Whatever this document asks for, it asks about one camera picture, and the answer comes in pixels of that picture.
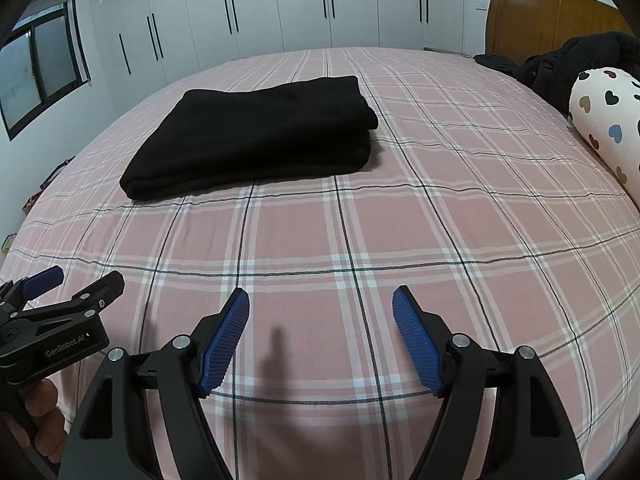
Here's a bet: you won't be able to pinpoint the person's left hand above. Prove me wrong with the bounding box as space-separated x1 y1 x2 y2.
22 377 76 463

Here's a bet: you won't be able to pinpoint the white heart print pillow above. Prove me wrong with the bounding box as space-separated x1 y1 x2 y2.
567 65 640 206

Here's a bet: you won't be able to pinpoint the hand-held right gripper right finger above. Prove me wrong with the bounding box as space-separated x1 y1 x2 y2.
391 285 587 480

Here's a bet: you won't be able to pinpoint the wooden headboard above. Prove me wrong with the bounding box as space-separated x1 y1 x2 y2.
485 0 636 63

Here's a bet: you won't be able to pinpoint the black jacket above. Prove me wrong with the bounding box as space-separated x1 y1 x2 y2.
472 31 640 116

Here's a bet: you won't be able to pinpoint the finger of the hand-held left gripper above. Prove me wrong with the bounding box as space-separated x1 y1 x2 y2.
27 270 125 333
0 266 65 313

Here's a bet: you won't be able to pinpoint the white wardrobe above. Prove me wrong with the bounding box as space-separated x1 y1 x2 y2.
92 0 493 91

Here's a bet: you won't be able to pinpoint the black pants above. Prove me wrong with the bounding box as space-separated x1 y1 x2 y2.
119 75 379 202

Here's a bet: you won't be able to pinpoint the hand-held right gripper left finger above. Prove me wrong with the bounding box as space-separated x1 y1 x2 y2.
59 287 251 480

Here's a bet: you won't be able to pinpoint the dark framed window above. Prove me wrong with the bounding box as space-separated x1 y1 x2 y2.
0 0 92 141

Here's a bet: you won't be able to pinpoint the pink plaid bed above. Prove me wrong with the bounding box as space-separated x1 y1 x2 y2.
0 46 640 480

